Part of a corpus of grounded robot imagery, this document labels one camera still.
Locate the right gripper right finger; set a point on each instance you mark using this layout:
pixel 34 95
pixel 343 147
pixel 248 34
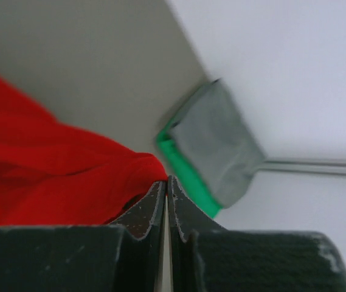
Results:
pixel 184 215

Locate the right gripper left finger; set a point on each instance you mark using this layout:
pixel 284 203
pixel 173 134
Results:
pixel 144 219

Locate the red t shirt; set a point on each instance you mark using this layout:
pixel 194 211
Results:
pixel 55 174

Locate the folded green t shirt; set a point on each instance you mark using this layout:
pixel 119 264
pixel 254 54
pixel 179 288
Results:
pixel 189 178

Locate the folded grey t shirt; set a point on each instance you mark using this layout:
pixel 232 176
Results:
pixel 215 140

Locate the right aluminium frame post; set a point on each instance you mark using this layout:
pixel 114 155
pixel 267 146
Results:
pixel 312 167

